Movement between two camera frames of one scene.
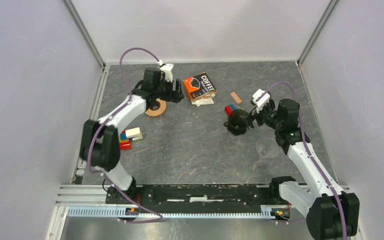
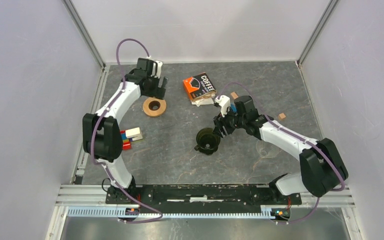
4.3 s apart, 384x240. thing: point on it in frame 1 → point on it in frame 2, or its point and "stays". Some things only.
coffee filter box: x=198 y=87 stays
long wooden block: x=236 y=97 stays
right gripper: x=253 y=115 → x=220 y=122
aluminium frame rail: x=74 y=193 stays
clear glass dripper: x=267 y=147 stays
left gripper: x=175 y=96 → x=158 y=92
